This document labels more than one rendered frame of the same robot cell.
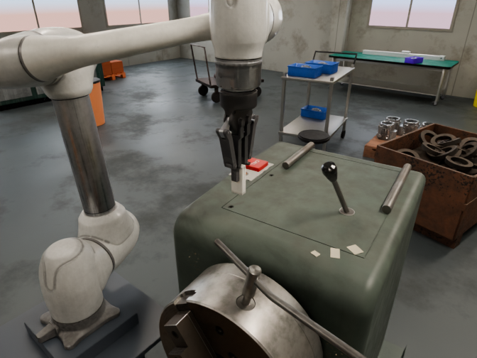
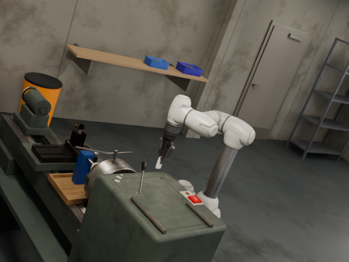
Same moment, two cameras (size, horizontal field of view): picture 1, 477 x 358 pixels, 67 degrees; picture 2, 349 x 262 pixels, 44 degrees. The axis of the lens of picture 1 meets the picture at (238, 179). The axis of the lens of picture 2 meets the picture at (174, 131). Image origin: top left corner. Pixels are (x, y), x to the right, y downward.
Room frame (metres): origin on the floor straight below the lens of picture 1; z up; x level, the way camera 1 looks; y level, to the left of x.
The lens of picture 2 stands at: (1.19, -2.22, 2.33)
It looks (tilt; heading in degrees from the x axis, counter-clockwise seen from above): 19 degrees down; 102
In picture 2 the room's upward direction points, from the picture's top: 20 degrees clockwise
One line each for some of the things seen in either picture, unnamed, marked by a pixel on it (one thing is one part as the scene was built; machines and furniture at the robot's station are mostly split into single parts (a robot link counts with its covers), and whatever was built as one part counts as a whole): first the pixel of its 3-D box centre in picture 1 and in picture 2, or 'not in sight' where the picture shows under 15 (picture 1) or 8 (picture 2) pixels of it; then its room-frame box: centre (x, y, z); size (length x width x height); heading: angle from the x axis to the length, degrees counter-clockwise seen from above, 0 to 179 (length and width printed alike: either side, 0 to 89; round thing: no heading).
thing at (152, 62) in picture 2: not in sight; (156, 62); (-0.54, 3.40, 1.17); 0.30 x 0.21 x 0.10; 51
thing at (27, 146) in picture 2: not in sight; (63, 156); (-0.06, 0.41, 0.90); 0.53 x 0.30 x 0.06; 57
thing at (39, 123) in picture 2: not in sight; (35, 110); (-0.52, 0.67, 1.01); 0.30 x 0.20 x 0.29; 147
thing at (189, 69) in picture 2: not in sight; (189, 69); (-0.18, 3.84, 1.17); 0.34 x 0.23 x 0.11; 51
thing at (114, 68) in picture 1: (97, 63); not in sight; (8.68, 3.30, 0.32); 1.08 x 0.77 x 0.64; 51
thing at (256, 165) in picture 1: (255, 165); (194, 199); (0.98, -0.05, 1.26); 0.06 x 0.06 x 0.02; 57
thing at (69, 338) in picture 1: (73, 314); not in sight; (0.80, 0.52, 0.83); 0.22 x 0.18 x 0.06; 141
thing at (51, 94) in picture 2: not in sight; (37, 106); (-1.44, 2.24, 0.35); 0.45 x 0.44 x 0.70; 51
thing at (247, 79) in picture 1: (238, 73); (173, 126); (0.71, 0.00, 1.58); 0.09 x 0.09 x 0.06
